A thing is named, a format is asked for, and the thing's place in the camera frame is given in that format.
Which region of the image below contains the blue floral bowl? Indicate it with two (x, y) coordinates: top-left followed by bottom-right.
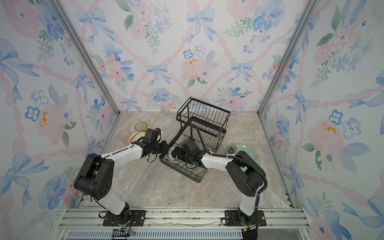
(167, 146), (181, 164)

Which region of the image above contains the yellow glass cup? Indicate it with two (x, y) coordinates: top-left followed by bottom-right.
(135, 121), (148, 132)

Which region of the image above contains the pink glass cup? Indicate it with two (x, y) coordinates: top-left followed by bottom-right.
(117, 130), (132, 147)

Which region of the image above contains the black wire dish rack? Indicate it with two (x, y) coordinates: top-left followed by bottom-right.
(160, 98), (231, 183)

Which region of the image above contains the green plate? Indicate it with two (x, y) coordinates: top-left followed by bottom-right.
(227, 144), (259, 164)

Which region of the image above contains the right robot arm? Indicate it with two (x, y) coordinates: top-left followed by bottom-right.
(169, 138), (268, 227)

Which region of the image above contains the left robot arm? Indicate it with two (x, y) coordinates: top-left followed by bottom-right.
(74, 128), (168, 223)

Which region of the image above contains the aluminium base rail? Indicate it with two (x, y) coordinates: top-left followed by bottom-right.
(53, 207), (314, 240)

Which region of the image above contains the aluminium corner post left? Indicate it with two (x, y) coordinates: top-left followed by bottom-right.
(48, 1), (120, 116)

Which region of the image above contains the aluminium corner post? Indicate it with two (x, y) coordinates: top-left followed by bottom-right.
(258, 0), (318, 118)
(48, 1), (120, 116)

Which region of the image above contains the aluminium corner post right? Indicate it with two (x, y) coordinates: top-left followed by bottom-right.
(258, 0), (318, 118)

